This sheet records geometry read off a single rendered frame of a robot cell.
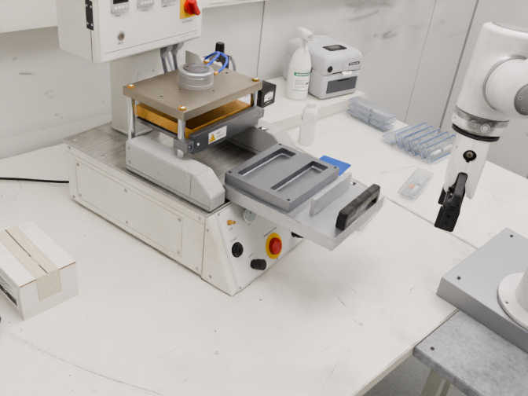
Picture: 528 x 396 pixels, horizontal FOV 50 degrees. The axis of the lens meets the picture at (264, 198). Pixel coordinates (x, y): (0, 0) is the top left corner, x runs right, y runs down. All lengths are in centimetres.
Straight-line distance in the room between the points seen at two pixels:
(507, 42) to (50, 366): 93
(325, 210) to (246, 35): 112
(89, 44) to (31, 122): 56
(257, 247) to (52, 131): 81
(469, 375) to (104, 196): 90
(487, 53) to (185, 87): 66
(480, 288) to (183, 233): 67
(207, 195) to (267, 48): 118
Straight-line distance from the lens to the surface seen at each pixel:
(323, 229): 110
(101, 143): 144
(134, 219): 137
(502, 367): 128
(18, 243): 128
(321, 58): 211
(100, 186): 142
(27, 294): 119
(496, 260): 146
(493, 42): 91
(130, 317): 121
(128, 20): 131
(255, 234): 129
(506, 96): 85
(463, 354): 127
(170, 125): 126
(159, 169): 124
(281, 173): 122
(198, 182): 117
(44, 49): 174
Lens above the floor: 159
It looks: 32 degrees down
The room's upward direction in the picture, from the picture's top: 7 degrees clockwise
